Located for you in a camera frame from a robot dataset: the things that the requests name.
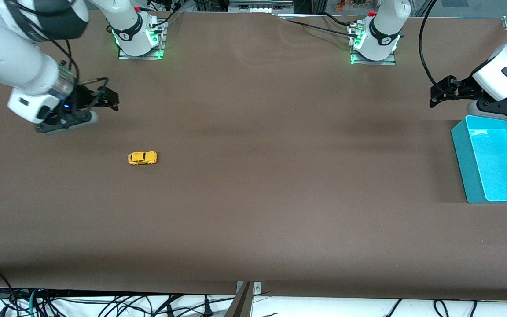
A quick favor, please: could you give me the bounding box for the yellow beetle toy car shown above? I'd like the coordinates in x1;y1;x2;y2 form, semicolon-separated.
127;151;158;166

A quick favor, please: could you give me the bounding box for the teal plastic bin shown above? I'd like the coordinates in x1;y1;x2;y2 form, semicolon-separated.
451;115;507;204

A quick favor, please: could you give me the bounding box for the brown table cover sheet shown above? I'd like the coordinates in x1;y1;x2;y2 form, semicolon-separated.
0;8;507;302

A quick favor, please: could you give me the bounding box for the grey power strip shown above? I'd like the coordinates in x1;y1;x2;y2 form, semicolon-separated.
228;0;294;14

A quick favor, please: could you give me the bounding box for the dark brown pole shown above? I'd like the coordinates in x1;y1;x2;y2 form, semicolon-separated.
224;282;254;317

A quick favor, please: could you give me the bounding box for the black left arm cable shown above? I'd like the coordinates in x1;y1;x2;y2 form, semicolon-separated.
418;0;450;98

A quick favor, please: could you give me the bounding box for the black base cable bundle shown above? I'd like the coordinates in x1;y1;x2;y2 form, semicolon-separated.
146;0;184;28

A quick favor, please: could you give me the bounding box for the short black table cable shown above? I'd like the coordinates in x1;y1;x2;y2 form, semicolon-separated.
320;12;354;27

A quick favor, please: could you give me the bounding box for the long black table cable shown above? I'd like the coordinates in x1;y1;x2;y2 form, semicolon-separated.
276;15;360;38

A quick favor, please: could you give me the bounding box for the small metal bracket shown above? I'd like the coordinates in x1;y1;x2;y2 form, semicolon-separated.
236;282;262;295

